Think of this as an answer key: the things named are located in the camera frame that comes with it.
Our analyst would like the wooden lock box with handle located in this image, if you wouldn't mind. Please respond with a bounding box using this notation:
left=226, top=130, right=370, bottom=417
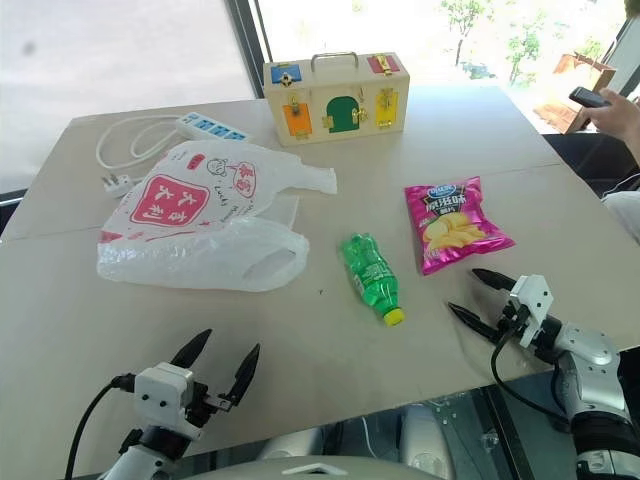
left=262, top=50, right=412, bottom=148

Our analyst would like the white red-printed plastic bag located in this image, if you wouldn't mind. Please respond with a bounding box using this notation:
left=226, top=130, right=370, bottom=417
left=95, top=139, right=339, bottom=294

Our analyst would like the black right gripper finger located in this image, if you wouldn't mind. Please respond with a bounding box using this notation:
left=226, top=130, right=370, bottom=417
left=471, top=268, right=517, bottom=293
left=447, top=302, right=504, bottom=345

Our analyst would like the person's bare hand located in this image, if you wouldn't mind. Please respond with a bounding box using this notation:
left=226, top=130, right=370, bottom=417
left=586, top=88, right=637, bottom=137

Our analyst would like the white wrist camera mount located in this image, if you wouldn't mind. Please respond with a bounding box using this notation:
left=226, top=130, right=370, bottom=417
left=133, top=362, right=197, bottom=442
left=508, top=274, right=556, bottom=350

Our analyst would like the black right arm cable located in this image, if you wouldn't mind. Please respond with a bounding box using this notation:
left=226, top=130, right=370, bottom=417
left=490, top=332, right=574, bottom=434

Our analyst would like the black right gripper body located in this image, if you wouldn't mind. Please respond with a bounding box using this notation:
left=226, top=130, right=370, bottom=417
left=496, top=291, right=530, bottom=340

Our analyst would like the dark window frame post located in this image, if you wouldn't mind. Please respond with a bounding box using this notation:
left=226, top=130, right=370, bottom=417
left=223, top=0, right=275, bottom=102

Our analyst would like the white blue power strip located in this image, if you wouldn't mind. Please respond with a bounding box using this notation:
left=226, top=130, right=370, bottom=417
left=175, top=111, right=250, bottom=145

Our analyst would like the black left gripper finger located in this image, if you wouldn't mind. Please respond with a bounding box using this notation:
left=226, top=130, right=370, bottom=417
left=169, top=328, right=213, bottom=373
left=217, top=342, right=262, bottom=409

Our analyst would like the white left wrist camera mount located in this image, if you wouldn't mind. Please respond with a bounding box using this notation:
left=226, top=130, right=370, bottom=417
left=133, top=362, right=197, bottom=442

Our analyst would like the white power cable with plug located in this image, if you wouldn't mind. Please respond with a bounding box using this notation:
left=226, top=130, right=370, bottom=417
left=95, top=115, right=182, bottom=200

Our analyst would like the silver robot torso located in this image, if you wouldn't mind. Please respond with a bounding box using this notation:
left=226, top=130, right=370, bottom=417
left=249, top=402, right=454, bottom=480

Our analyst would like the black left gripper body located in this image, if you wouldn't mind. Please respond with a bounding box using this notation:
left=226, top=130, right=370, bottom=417
left=184, top=380, right=233, bottom=430

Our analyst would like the brown wooden planter box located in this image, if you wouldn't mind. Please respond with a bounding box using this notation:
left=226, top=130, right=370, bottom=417
left=531, top=49, right=619, bottom=134

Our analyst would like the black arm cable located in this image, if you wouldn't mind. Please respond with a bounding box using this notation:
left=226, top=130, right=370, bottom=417
left=63, top=373, right=137, bottom=480
left=490, top=332, right=574, bottom=434

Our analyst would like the green plastic bottle yellow cap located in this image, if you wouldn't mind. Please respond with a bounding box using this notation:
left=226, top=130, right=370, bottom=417
left=340, top=231, right=407, bottom=329

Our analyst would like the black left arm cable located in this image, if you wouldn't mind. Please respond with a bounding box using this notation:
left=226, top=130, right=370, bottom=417
left=63, top=373, right=137, bottom=480

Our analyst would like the black smartphone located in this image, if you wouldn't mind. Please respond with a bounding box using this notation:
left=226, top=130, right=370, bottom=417
left=568, top=85, right=613, bottom=109

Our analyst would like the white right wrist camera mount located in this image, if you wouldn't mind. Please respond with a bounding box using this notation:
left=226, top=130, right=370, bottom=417
left=508, top=274, right=556, bottom=350

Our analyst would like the pink chips packet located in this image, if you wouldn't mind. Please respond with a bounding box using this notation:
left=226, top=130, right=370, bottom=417
left=403, top=175, right=517, bottom=278

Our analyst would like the white garment of person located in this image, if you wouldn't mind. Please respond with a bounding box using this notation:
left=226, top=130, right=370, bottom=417
left=601, top=191, right=640, bottom=232

